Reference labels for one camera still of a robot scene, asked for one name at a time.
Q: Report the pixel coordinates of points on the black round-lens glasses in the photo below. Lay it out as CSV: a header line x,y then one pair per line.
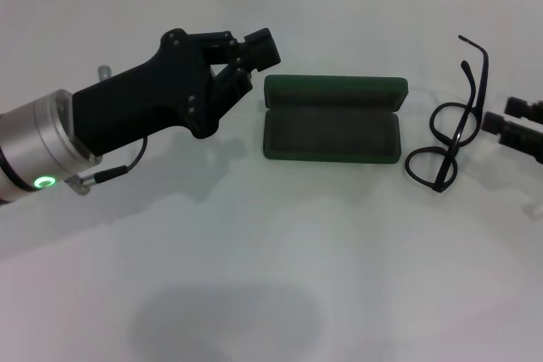
x,y
443,182

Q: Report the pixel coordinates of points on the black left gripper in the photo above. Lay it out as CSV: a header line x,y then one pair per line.
x,y
140,99

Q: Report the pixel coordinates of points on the green glasses case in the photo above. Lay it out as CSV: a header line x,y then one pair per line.
x,y
331,133

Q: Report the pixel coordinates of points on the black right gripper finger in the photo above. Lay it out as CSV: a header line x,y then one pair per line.
x,y
526,108
517,135

